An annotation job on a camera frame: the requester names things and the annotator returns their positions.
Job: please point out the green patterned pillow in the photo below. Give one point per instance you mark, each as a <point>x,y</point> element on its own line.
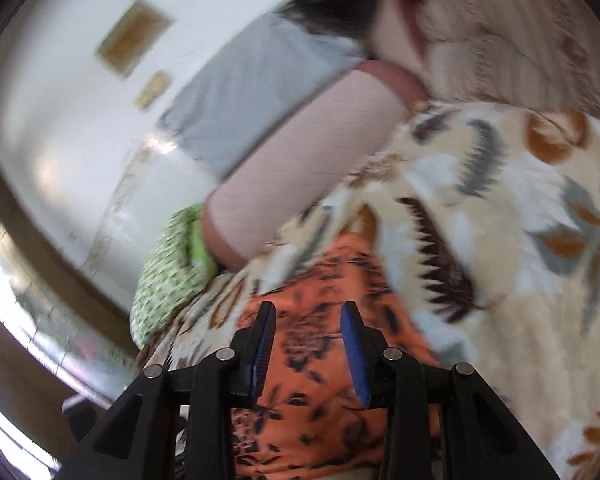
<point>165,270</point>

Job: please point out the beige leaf printed blanket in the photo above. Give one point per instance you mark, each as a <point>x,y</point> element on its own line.
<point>505,210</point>

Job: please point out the etched glass door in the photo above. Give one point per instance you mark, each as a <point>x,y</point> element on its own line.
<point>40,300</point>

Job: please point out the beige striped bedsheet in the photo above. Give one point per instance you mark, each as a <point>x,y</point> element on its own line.
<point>505,25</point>

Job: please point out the large gold wall frame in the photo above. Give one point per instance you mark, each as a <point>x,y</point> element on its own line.
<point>132,37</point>

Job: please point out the pink bolster pillow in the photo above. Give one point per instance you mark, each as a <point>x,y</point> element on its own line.
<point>305,160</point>

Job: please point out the small gold wall frame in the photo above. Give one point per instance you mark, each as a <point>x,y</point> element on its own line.
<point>152,90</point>

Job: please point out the orange floral garment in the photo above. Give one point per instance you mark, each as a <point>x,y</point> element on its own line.
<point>310,320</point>

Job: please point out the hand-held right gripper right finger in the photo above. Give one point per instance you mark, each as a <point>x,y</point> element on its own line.
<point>355,355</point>

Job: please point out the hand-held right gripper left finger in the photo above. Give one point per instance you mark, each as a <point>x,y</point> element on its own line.
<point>262,350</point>

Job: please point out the grey pillow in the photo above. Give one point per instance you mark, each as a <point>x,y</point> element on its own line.
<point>255,90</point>

